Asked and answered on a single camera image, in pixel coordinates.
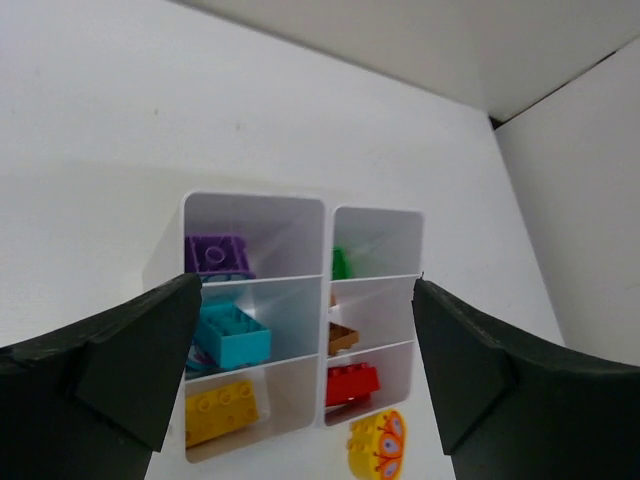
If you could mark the teal and yellow brick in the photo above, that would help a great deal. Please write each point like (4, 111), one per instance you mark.
(232, 337)

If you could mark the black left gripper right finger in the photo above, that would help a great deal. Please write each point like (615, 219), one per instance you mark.
(511, 405)

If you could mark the green brick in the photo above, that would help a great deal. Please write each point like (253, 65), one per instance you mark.
(341, 268)

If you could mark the teal frog block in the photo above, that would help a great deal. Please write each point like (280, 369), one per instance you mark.
(198, 360)

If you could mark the white left divided container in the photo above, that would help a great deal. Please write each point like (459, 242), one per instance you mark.
(252, 371)

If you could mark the white right divided container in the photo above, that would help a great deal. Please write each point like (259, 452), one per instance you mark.
(385, 248)

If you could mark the white divided container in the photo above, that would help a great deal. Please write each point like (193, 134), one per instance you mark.
(252, 371)
(385, 248)

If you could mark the yellow rectangular brick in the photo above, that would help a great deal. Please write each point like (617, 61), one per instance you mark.
(220, 411)

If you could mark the red rectangular brick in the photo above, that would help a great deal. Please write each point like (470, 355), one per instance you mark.
(351, 383)

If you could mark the purple rectangular brick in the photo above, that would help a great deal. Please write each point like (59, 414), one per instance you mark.
(217, 257)

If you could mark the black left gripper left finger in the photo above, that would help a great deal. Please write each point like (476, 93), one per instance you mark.
(93, 400)

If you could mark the orange butterfly block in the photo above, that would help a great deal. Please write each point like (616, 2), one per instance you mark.
(376, 446)

